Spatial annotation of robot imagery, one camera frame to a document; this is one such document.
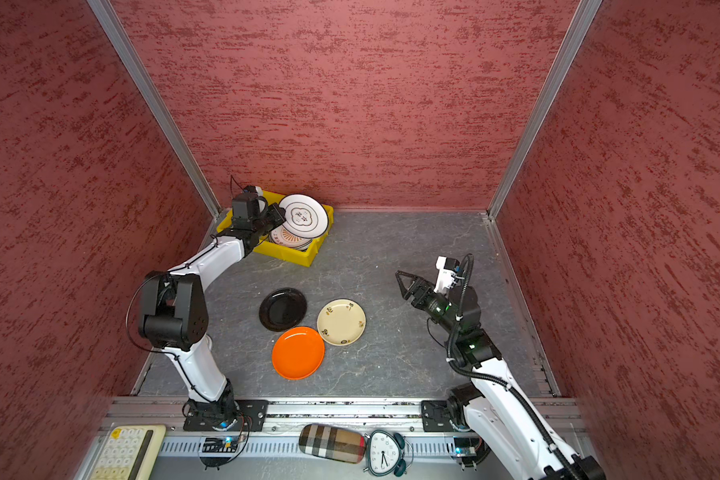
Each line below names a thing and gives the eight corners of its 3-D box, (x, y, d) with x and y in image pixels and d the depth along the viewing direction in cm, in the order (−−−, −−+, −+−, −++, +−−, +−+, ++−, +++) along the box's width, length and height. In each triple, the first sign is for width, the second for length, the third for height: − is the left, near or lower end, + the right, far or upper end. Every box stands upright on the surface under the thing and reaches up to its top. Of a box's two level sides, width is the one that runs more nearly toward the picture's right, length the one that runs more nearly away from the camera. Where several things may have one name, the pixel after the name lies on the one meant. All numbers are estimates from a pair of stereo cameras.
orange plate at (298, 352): (267, 380, 82) (265, 378, 80) (278, 329, 91) (276, 326, 89) (321, 380, 82) (320, 378, 80) (326, 329, 91) (326, 326, 90)
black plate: (258, 331, 90) (255, 326, 87) (268, 292, 99) (265, 287, 96) (302, 331, 90) (300, 327, 87) (308, 292, 99) (307, 287, 96)
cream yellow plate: (314, 346, 88) (313, 343, 86) (320, 301, 97) (319, 298, 96) (366, 346, 88) (366, 344, 86) (366, 301, 97) (366, 298, 96)
